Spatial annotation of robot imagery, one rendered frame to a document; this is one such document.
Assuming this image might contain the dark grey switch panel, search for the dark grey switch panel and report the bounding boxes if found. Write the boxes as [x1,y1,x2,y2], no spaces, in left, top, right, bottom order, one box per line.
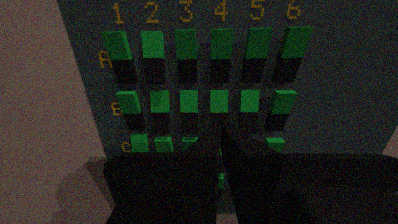
[57,0,398,160]

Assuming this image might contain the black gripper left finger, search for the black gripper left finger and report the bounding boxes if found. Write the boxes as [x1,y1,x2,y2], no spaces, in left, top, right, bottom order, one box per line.
[103,120,221,224]

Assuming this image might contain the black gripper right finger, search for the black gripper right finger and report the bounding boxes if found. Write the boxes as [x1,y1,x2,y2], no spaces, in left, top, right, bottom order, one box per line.
[219,120,398,224]

